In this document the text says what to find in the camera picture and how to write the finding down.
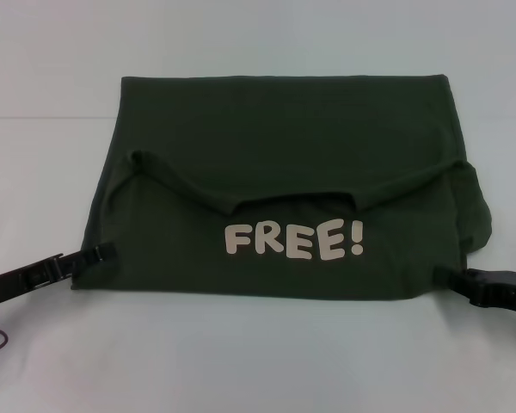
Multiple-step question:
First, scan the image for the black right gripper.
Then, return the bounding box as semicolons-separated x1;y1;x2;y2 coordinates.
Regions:
432;265;516;320

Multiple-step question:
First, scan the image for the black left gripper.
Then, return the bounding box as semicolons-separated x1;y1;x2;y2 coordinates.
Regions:
0;242;117;311

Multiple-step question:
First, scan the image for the dark green t-shirt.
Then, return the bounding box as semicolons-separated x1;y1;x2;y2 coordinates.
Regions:
71;75;495;305

